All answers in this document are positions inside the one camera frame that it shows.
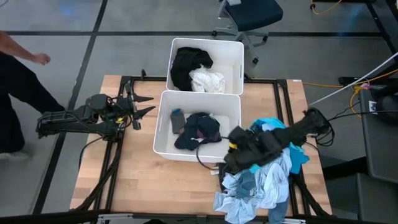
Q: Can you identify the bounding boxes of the grey cloth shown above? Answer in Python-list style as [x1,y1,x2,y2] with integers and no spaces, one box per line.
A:
[170,108,187,135]

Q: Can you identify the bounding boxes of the white crinkled garment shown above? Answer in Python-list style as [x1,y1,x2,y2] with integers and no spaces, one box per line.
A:
[188,65,226,94]

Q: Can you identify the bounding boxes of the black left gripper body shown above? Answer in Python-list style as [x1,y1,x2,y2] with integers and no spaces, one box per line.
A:
[116,82,142,131]

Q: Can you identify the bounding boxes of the dark blue office chair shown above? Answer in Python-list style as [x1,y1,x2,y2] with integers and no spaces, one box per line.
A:
[212,0,284,65]

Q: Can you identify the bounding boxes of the person's forearm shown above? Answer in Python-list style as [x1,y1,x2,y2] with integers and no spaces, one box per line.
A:
[0,30,38,62]

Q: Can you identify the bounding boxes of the person's hand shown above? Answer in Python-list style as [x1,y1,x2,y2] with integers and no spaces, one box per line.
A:
[32,52,52,66]

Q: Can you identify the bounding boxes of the black garment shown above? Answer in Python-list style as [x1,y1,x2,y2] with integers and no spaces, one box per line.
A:
[170,46,215,92]

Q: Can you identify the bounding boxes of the white perforated plastic bin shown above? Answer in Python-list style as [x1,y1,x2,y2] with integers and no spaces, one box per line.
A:
[152,90,243,164]
[165,37,245,96]

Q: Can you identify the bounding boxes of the blue denim garment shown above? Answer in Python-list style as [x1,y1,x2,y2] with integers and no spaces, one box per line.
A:
[267,198,289,224]

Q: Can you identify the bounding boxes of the white cable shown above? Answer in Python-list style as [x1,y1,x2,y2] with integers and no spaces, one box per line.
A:
[307,52,398,107]

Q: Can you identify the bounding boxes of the person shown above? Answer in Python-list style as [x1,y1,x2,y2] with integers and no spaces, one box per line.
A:
[0,29,66,161]

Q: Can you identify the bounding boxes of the black aluminium table frame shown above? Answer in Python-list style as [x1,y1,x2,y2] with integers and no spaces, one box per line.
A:
[74,70,330,218]

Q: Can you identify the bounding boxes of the black cable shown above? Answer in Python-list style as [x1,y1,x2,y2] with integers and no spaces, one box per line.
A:
[315,108,398,147]
[77,136,105,170]
[195,145,220,171]

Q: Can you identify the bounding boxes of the black cart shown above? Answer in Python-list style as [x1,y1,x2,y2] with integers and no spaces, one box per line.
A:
[357,83,398,184]

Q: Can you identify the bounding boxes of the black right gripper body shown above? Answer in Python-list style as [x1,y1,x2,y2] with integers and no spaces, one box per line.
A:
[223,126,292,174]

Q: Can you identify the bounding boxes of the dark navy garment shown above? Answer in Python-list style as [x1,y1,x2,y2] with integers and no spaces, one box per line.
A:
[174,111,223,152]

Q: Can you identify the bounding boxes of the yellow cable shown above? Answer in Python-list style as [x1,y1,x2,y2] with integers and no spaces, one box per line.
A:
[310,0,343,16]
[302,68,398,119]

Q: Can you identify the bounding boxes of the teal garment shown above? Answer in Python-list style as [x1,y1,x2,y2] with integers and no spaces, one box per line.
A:
[248,117,310,175]

